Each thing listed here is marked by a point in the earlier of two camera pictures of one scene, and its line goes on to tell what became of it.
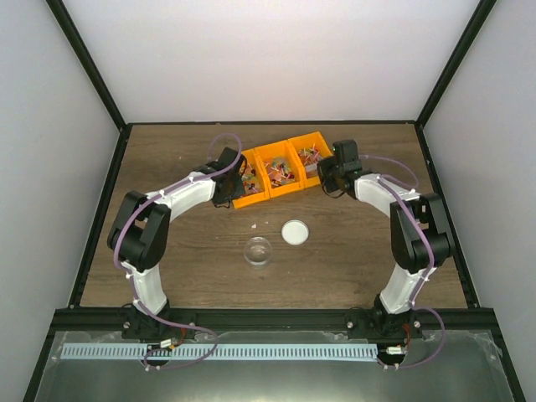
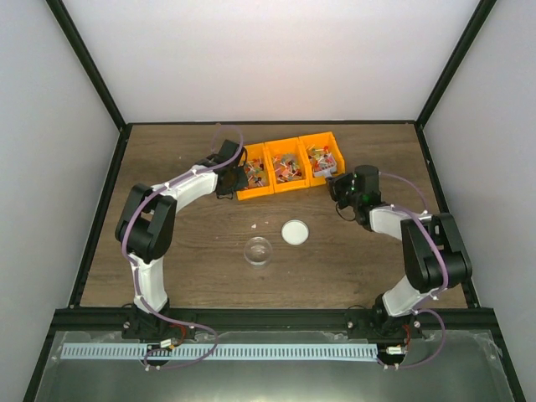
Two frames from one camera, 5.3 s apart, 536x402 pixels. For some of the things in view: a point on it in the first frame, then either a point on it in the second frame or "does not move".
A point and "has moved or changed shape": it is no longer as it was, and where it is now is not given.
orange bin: [254, 198] to [259, 172]
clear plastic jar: [257, 250] does not move
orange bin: [280, 170] has moved or changed shape
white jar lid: [295, 232] does not move
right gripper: [322, 167] to [334, 185]
